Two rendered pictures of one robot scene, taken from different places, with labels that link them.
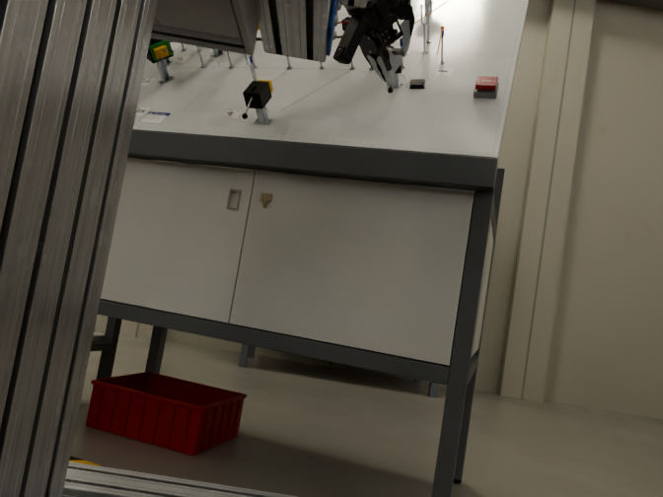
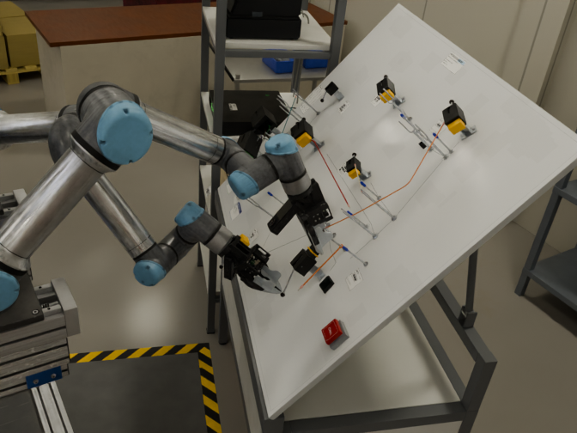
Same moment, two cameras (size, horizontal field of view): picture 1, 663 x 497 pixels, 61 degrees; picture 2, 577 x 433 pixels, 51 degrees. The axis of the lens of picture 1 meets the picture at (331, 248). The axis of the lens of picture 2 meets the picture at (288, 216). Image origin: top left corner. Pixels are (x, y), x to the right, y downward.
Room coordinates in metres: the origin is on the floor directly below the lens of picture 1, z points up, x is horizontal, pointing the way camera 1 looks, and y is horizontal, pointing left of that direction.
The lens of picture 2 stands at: (0.62, -1.21, 2.17)
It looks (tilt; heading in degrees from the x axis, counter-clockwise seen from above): 33 degrees down; 57
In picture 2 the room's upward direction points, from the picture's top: 6 degrees clockwise
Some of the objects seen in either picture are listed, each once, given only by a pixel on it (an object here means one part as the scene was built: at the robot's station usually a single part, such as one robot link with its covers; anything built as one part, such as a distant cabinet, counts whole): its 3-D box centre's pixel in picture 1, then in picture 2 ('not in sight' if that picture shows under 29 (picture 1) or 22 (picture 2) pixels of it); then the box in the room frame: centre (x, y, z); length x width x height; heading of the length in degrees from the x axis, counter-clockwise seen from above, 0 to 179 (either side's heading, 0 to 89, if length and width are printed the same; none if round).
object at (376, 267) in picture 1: (345, 260); (255, 393); (1.34, -0.04, 0.60); 0.55 x 0.03 x 0.39; 72
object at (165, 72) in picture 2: not in sight; (196, 66); (2.55, 3.38, 0.41); 2.43 x 0.78 x 0.83; 1
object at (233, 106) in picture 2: not in sight; (249, 112); (1.81, 1.01, 1.09); 0.35 x 0.33 x 0.07; 72
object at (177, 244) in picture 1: (152, 233); (233, 286); (1.51, 0.48, 0.60); 0.55 x 0.02 x 0.39; 72
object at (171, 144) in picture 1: (255, 155); (241, 284); (1.40, 0.23, 0.83); 1.18 x 0.05 x 0.06; 72
